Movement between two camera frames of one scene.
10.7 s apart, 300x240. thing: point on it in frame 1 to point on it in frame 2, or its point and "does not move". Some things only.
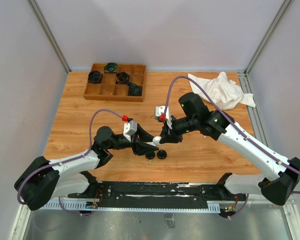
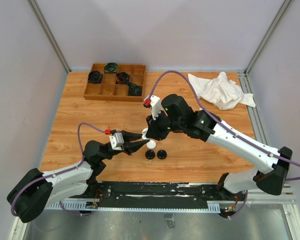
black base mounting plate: [149, 195] does not move
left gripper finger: [144, 148] to [134, 146]
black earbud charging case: [161, 154] does not move
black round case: [150, 155] does not move
